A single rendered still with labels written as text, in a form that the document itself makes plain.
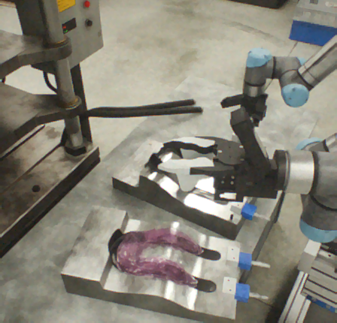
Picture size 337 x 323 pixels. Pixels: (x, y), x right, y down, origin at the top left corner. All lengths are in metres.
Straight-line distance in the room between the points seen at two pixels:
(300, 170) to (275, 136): 1.14
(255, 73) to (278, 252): 1.30
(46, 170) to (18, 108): 0.27
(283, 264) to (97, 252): 1.36
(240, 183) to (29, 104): 1.10
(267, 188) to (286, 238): 1.77
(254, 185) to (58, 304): 0.78
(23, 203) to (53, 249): 0.27
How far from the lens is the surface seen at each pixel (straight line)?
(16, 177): 1.71
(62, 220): 1.48
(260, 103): 1.43
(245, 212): 1.35
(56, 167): 1.71
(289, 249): 2.44
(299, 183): 0.70
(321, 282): 1.26
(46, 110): 1.58
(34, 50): 1.45
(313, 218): 0.79
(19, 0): 1.67
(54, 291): 1.33
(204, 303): 1.21
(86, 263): 1.23
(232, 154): 0.69
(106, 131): 3.12
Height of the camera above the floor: 1.92
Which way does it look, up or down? 42 degrees down
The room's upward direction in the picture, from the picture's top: straight up
